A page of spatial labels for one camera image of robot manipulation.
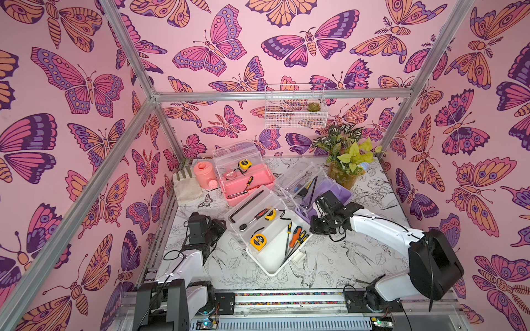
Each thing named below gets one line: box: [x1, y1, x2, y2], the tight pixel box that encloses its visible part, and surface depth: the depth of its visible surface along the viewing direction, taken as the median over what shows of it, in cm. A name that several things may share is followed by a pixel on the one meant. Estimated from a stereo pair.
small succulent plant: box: [307, 102, 321, 112], surface depth 94 cm
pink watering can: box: [193, 161, 219, 190], surface depth 103 cm
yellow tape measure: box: [239, 158, 253, 170], surface depth 108 cm
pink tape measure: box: [223, 169, 237, 181], surface depth 104 cm
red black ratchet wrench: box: [238, 208, 269, 232], surface depth 85 cm
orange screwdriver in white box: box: [289, 225, 303, 249], surface depth 90 cm
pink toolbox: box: [211, 139, 276, 207], surface depth 108 cm
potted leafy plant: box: [313, 124, 384, 191], surface depth 97 cm
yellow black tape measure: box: [249, 233, 268, 252], surface depth 81 cm
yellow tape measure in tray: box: [265, 208, 277, 221], surface depth 88 cm
